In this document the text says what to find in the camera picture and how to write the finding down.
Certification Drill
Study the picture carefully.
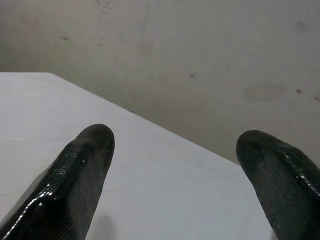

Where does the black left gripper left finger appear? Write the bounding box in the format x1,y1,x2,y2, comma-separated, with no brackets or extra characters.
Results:
0,123,116,240

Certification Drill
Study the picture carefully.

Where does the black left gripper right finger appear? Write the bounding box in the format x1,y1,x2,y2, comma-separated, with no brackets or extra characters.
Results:
235,129,320,240

